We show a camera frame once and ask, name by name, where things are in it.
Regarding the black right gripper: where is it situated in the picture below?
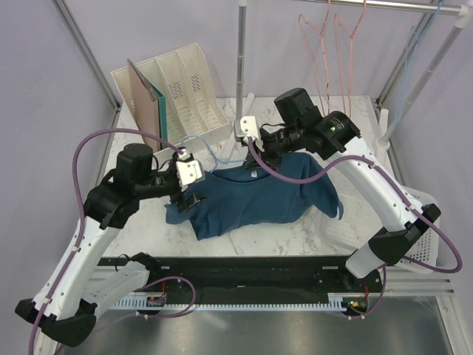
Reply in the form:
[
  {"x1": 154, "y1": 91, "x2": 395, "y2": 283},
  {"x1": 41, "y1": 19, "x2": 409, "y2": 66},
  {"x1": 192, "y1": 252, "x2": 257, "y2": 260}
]
[{"x1": 245, "y1": 122, "x2": 304, "y2": 169}]

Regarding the blue t shirt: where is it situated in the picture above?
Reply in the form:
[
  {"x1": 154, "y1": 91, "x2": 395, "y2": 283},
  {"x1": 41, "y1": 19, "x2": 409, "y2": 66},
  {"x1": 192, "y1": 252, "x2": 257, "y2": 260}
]
[{"x1": 166, "y1": 166, "x2": 344, "y2": 240}]

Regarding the blue wire hanger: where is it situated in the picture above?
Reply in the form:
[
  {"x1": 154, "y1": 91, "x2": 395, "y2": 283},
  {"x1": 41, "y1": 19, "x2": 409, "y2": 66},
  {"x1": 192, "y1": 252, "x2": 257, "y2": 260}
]
[
  {"x1": 391, "y1": 1, "x2": 443, "y2": 127},
  {"x1": 181, "y1": 134, "x2": 244, "y2": 169}
]

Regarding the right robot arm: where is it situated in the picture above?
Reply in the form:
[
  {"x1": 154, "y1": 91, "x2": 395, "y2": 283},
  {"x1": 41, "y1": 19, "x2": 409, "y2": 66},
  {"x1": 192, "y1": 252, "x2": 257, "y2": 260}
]
[{"x1": 234, "y1": 88, "x2": 440, "y2": 291}]

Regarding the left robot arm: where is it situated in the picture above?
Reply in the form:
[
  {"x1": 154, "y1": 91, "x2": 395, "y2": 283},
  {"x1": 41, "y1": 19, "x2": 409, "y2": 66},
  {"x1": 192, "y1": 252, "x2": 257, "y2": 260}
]
[{"x1": 15, "y1": 143, "x2": 205, "y2": 348}]

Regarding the white clothes rack foot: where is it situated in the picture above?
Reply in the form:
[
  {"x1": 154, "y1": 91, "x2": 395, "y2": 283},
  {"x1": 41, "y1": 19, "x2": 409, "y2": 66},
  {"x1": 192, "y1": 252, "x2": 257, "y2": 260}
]
[{"x1": 218, "y1": 92, "x2": 256, "y2": 162}]

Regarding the white plastic file organizer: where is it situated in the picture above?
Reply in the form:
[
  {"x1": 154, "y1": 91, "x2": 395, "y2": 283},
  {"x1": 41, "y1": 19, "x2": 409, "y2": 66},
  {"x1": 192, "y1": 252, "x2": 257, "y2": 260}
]
[{"x1": 112, "y1": 44, "x2": 231, "y2": 151}]

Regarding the teal folder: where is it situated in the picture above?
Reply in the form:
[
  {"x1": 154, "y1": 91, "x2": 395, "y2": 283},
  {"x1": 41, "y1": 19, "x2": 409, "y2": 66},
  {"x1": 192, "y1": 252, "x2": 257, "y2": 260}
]
[{"x1": 149, "y1": 82, "x2": 168, "y2": 141}]

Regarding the brown cardboard folder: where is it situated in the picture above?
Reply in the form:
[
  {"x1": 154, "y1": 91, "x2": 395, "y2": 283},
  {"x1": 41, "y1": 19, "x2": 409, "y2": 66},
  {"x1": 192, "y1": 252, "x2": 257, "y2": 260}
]
[{"x1": 127, "y1": 58, "x2": 160, "y2": 137}]

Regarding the white plastic laundry basket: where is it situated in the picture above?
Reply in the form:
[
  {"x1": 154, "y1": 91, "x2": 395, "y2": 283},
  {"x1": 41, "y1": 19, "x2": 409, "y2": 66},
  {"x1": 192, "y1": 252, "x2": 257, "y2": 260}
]
[{"x1": 319, "y1": 177, "x2": 440, "y2": 277}]

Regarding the metal clothes rack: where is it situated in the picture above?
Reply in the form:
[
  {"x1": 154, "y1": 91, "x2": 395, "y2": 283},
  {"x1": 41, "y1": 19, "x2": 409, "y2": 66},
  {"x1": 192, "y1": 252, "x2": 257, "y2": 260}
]
[{"x1": 231, "y1": 0, "x2": 466, "y2": 149}]

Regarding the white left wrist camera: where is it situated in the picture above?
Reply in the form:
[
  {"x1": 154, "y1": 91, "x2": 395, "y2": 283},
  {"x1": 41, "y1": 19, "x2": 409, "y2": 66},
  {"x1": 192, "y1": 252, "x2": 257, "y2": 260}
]
[{"x1": 176, "y1": 152, "x2": 205, "y2": 188}]

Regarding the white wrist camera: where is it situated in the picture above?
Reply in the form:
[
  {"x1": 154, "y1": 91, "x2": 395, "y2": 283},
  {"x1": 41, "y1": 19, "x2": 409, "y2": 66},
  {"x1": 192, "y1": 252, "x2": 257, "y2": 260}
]
[
  {"x1": 234, "y1": 115, "x2": 261, "y2": 142},
  {"x1": 176, "y1": 152, "x2": 205, "y2": 188}
]

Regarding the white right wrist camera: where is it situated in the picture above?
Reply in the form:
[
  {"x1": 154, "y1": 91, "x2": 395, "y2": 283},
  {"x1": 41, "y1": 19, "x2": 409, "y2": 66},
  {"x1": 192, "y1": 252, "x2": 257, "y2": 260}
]
[{"x1": 234, "y1": 115, "x2": 261, "y2": 142}]

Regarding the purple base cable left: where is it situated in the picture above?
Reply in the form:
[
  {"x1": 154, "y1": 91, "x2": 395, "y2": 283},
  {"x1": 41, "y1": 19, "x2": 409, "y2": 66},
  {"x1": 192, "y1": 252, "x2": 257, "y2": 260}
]
[{"x1": 92, "y1": 276, "x2": 200, "y2": 330}]

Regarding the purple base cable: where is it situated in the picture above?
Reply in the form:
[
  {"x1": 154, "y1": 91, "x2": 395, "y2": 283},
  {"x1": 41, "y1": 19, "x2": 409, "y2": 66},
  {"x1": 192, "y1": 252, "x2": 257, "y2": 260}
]
[
  {"x1": 343, "y1": 266, "x2": 389, "y2": 321},
  {"x1": 92, "y1": 276, "x2": 200, "y2": 330}
]

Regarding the white slotted cable duct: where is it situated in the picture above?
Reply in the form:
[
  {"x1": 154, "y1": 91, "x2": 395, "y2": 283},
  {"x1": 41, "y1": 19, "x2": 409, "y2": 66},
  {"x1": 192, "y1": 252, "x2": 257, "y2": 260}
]
[{"x1": 110, "y1": 294, "x2": 347, "y2": 312}]

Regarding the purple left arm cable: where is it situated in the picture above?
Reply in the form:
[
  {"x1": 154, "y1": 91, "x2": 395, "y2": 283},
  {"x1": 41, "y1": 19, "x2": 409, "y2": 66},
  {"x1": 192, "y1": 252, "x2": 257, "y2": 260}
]
[{"x1": 28, "y1": 129, "x2": 188, "y2": 355}]

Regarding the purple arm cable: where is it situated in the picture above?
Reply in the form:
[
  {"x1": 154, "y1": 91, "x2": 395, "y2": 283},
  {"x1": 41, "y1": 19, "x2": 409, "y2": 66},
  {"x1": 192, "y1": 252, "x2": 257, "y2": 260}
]
[
  {"x1": 28, "y1": 129, "x2": 188, "y2": 355},
  {"x1": 246, "y1": 135, "x2": 463, "y2": 274}
]

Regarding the pink wire hanger left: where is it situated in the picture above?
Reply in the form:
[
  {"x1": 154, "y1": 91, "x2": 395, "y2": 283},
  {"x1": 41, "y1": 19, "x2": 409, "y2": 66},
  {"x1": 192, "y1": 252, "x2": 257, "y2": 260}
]
[{"x1": 297, "y1": 1, "x2": 331, "y2": 115}]

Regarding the pink wire hanger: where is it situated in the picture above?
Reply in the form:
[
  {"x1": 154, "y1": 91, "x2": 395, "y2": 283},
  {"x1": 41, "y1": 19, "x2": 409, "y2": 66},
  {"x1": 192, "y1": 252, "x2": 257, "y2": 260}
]
[
  {"x1": 333, "y1": 1, "x2": 367, "y2": 116},
  {"x1": 297, "y1": 1, "x2": 331, "y2": 115}
]

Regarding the pink wire hanger right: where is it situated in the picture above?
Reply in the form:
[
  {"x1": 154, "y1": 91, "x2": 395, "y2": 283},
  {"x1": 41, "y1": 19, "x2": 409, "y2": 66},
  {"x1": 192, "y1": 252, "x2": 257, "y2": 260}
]
[{"x1": 333, "y1": 1, "x2": 367, "y2": 116}]

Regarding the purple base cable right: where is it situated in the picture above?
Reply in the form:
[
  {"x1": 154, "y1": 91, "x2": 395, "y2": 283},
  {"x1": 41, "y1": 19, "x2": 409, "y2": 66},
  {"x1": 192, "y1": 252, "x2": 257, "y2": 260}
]
[{"x1": 343, "y1": 266, "x2": 389, "y2": 321}]

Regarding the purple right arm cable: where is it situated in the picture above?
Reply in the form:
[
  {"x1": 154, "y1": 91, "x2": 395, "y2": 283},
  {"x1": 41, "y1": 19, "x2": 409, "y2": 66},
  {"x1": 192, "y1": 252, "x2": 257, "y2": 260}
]
[{"x1": 246, "y1": 135, "x2": 463, "y2": 274}]

